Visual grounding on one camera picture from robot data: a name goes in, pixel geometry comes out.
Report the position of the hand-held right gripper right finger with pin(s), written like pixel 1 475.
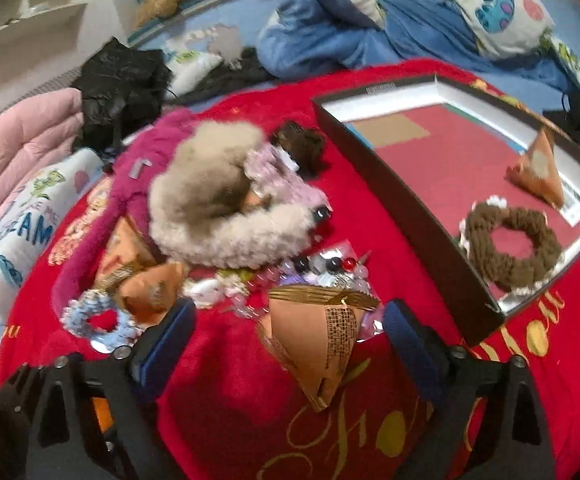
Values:
pixel 412 350

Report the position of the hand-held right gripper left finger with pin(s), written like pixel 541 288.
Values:
pixel 165 340

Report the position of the blue white knitted scrunchie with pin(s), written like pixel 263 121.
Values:
pixel 82 312

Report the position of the black shallow box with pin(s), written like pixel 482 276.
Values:
pixel 445 165

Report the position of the white cat hair clip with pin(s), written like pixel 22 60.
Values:
pixel 205 292

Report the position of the red printed blanket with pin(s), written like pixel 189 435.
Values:
pixel 230 410

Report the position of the brown knitted scrunchie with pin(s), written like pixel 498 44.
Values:
pixel 500 255

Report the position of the cream fluffy scrunchie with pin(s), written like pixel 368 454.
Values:
pixel 250 242

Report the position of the white printed pillow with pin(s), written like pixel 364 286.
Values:
pixel 25 230

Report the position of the magenta plush toy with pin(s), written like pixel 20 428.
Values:
pixel 135 160

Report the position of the tan fluffy scrunchie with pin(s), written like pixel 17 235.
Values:
pixel 205 160

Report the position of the pink knitted scrunchie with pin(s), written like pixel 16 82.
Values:
pixel 275 170

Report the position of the dark brown hair claw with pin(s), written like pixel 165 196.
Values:
pixel 302 145

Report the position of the pink quilt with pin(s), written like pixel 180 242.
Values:
pixel 25 150

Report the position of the black puffer jacket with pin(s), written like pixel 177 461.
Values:
pixel 115 90

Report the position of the dark cloth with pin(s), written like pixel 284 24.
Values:
pixel 235 72

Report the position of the small cartoon printed pillow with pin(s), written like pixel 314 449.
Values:
pixel 190 60

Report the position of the blue fleece blanket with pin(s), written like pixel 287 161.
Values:
pixel 320 25

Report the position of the cartoon printed quilt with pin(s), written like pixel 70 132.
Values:
pixel 500 10

